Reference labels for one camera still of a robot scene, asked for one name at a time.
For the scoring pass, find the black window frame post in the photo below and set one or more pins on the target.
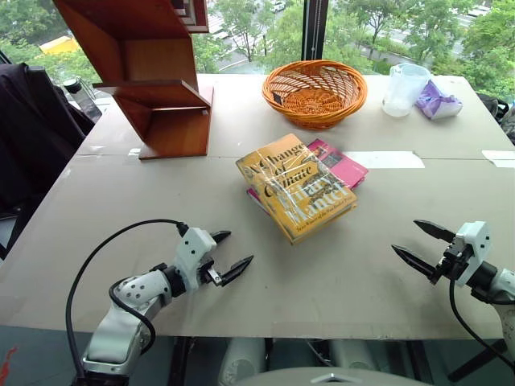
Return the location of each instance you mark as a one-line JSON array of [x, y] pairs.
[[313, 28]]

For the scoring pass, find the yellow paperback book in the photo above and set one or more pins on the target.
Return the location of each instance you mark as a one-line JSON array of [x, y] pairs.
[[297, 189]]

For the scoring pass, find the clear bottle with black cap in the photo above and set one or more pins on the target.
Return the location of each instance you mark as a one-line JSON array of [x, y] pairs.
[[78, 92]]

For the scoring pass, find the black table leg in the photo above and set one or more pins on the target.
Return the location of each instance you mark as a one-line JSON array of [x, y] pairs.
[[479, 362], [181, 362]]

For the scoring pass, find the black jacket on chair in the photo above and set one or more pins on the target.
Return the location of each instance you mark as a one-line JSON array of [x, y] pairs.
[[32, 140]]

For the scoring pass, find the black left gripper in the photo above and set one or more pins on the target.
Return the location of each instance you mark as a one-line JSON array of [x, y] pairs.
[[209, 271]]

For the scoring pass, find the wooden book stand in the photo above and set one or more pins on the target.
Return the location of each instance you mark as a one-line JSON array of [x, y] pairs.
[[161, 60]]

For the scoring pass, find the purple and white pouch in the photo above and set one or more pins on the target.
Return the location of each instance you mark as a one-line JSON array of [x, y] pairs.
[[436, 102]]

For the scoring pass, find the silver robot torso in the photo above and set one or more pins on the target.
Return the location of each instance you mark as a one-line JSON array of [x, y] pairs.
[[322, 378]]

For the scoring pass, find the short white tape strip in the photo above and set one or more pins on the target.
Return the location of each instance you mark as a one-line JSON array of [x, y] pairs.
[[501, 158]]

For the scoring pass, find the white rounded shape under table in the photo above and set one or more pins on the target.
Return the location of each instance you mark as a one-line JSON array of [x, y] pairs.
[[354, 356], [243, 358]]

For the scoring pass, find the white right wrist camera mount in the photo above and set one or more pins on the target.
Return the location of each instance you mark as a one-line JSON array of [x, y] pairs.
[[476, 245]]

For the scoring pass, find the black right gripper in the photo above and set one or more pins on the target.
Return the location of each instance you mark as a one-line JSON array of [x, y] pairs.
[[452, 261]]

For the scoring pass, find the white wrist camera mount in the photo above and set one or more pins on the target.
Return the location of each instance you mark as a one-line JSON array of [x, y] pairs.
[[476, 245], [195, 247]]

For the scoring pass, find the clear plastic measuring cup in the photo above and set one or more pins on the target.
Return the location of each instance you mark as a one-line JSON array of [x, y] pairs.
[[402, 88]]

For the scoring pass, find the pink book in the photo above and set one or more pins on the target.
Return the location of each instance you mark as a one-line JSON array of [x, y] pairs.
[[346, 165]]

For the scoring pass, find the black backpack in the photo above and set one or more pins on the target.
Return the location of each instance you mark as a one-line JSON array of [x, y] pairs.
[[503, 116]]

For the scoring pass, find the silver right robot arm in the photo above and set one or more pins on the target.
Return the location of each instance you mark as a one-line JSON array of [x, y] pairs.
[[505, 289]]

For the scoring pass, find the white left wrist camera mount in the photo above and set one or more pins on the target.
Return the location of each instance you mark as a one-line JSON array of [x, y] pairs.
[[195, 247]]

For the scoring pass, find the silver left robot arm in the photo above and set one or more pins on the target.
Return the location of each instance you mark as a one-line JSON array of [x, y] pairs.
[[120, 317]]

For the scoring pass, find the orange wicker basket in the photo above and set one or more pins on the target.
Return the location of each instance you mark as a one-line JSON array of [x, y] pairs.
[[318, 106]]

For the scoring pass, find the long white tape strip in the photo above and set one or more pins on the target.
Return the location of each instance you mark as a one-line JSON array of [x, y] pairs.
[[386, 160]]

